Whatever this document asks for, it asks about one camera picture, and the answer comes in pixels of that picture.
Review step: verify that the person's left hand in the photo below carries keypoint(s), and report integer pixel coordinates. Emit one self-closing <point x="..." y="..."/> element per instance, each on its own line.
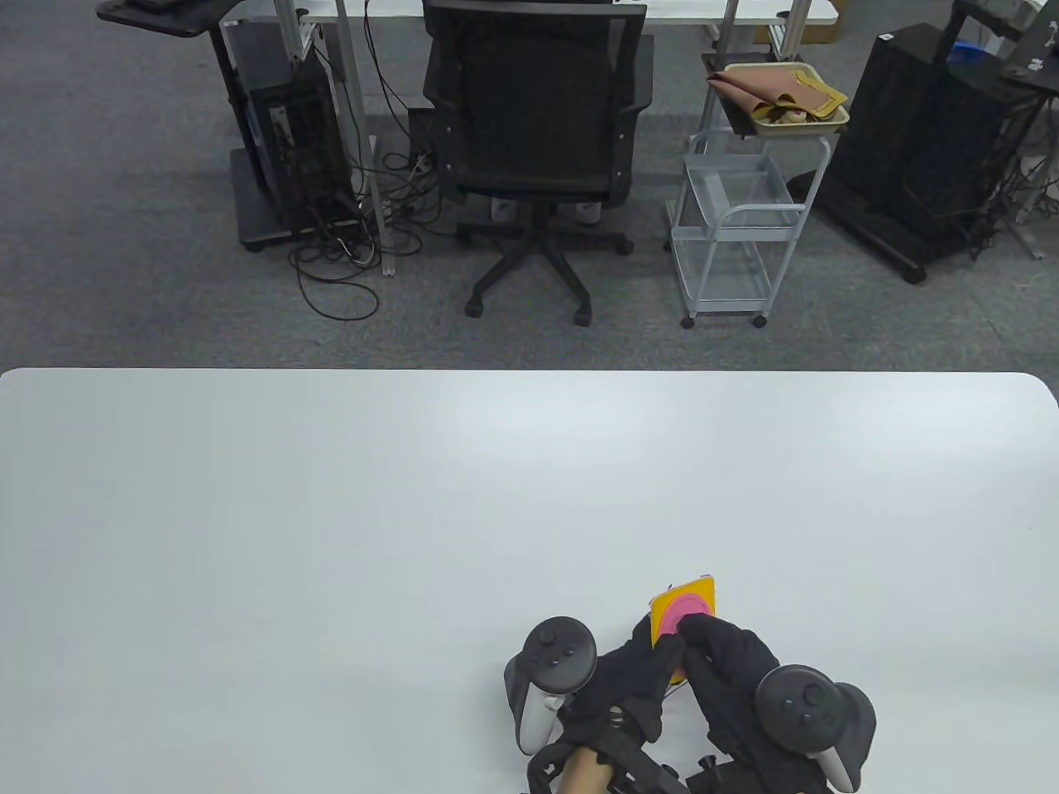
<point x="625" y="682"/>

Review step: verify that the person's right hand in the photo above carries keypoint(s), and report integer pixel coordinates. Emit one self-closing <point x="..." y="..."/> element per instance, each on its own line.
<point x="728" y="670"/>

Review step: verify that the yellow felt square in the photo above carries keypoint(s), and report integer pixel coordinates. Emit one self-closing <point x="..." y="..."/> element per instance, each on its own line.
<point x="662" y="620"/>

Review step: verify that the pink felt button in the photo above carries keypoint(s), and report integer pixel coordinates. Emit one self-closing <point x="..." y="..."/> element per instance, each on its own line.
<point x="688" y="608"/>

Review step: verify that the person's left forearm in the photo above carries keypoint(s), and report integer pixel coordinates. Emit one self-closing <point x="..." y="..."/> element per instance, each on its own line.
<point x="583" y="777"/>

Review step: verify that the grey left hand controller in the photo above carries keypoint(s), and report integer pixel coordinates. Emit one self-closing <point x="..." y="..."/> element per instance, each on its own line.
<point x="558" y="657"/>

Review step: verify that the grey hand controller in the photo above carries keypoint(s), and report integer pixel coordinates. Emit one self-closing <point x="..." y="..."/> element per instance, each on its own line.
<point x="558" y="657"/>
<point x="807" y="711"/>

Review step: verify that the grey right hand controller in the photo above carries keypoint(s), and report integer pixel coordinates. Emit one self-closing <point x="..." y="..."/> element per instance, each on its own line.
<point x="807" y="711"/>

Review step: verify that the beige plastic tray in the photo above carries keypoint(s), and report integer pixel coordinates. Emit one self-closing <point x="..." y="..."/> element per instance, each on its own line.
<point x="827" y="122"/>

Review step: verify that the black equipment cart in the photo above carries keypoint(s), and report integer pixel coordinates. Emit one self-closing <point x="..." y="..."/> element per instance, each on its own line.
<point x="918" y="132"/>

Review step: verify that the brown cloth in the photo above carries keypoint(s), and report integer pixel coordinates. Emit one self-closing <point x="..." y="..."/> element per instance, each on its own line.
<point x="761" y="91"/>

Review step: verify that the black office chair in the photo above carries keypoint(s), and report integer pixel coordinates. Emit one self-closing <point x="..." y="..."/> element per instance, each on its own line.
<point x="538" y="107"/>

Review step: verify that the black computer tower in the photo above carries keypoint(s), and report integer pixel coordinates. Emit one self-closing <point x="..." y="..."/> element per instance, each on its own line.
<point x="294" y="132"/>

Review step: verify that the cardboard box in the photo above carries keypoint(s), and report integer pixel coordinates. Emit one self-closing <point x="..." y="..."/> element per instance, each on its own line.
<point x="815" y="33"/>

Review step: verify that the white desk with aluminium legs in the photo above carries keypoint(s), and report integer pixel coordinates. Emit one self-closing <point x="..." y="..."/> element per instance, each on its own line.
<point x="529" y="10"/>

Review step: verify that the black side stand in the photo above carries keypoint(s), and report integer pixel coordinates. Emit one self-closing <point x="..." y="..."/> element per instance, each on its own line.
<point x="165" y="12"/>

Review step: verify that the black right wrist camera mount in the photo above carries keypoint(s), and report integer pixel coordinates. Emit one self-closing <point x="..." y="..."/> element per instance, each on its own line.
<point x="720" y="777"/>

